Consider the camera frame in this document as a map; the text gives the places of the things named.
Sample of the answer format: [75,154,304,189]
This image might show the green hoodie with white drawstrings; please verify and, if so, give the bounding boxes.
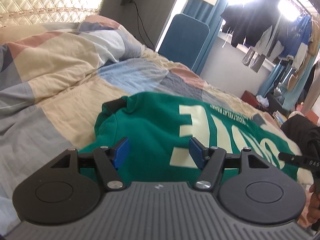
[82,92,298,183]

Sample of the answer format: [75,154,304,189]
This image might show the person's right hand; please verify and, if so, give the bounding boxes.
[307,184,320,224]

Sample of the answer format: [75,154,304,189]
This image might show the black puffer jacket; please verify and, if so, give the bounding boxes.
[280,114,319,159]

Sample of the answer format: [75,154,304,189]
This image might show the dark red side table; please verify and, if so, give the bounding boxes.
[241,90,261,109]

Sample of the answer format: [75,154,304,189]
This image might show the patchwork pastel quilt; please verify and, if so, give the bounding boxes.
[0,15,313,233]

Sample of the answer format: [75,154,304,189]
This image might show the hanging striped garment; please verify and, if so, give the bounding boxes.
[242,48,266,73]

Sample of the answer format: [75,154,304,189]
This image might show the hanging tan garment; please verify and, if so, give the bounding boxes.
[287,20,319,92]

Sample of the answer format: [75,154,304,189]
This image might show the hanging grey shirt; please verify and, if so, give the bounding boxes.
[254,25,273,55]

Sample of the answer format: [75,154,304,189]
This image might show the blue upholstered chair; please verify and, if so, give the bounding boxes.
[158,14,210,69]

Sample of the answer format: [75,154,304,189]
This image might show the hanging blue and white garment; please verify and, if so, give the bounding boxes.
[271,15,312,70]

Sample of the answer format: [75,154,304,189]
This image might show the hanging black jacket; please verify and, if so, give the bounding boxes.
[221,0,281,47]

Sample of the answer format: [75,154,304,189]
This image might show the blue curtain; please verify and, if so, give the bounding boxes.
[183,0,228,75]

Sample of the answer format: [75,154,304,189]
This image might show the cream quilted headboard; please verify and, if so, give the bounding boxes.
[1,0,103,27]

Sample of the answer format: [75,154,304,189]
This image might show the black wall plug with cable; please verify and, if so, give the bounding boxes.
[120,0,155,50]

